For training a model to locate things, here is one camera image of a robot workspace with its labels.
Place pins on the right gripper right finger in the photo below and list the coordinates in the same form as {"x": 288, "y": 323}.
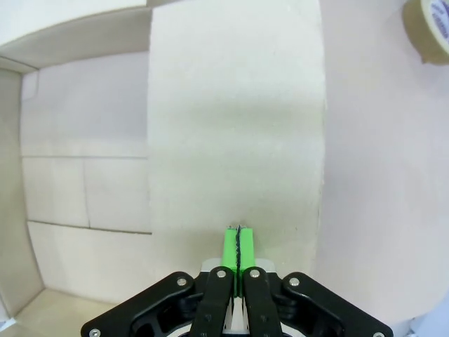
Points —
{"x": 266, "y": 302}

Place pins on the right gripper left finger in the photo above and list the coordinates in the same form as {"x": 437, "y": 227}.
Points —
{"x": 210, "y": 302}

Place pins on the brown cardboard box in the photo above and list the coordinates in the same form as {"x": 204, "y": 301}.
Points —
{"x": 228, "y": 105}

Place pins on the brown packing tape roll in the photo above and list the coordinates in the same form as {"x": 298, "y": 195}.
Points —
{"x": 417, "y": 31}

